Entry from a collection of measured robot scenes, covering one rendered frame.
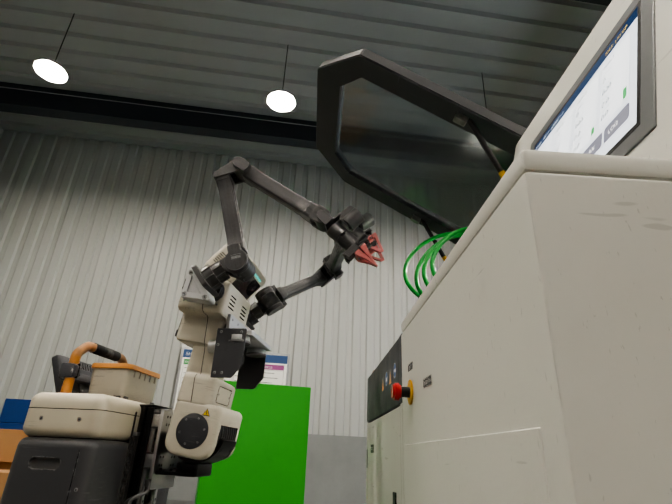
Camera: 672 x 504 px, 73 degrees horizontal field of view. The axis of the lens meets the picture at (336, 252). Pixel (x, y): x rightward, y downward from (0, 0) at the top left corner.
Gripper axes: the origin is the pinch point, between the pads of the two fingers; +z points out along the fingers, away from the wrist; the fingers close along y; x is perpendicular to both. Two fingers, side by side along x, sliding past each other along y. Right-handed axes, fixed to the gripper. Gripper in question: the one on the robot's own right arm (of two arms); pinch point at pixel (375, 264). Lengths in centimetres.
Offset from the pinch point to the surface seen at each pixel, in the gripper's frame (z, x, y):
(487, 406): 51, -73, -21
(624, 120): 38, -67, 29
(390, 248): -263, 681, 197
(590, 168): 43, -88, 3
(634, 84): 36, -69, 34
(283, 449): -54, 313, -122
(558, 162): 40, -88, 1
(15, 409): -375, 412, -380
